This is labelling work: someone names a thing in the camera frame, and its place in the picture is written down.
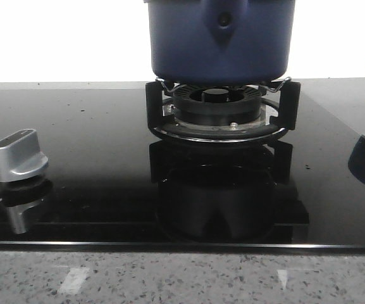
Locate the dark blue cooking pot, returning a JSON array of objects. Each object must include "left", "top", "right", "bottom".
[{"left": 146, "top": 0, "right": 295, "bottom": 86}]

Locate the black right pot support grate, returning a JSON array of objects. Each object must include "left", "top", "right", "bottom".
[{"left": 145, "top": 77, "right": 300, "bottom": 145}]

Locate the black right gas burner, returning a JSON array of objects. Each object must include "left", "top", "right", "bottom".
[{"left": 173, "top": 85, "right": 261, "bottom": 126}]

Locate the black glass gas stove top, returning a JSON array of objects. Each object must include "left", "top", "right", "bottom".
[{"left": 0, "top": 79, "right": 365, "bottom": 253}]

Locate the silver stove control knob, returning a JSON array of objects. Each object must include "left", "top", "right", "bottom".
[{"left": 0, "top": 129, "right": 49, "bottom": 182}]

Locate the metal wire pot reducer ring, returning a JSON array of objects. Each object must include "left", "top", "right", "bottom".
[{"left": 155, "top": 75, "right": 292, "bottom": 95}]

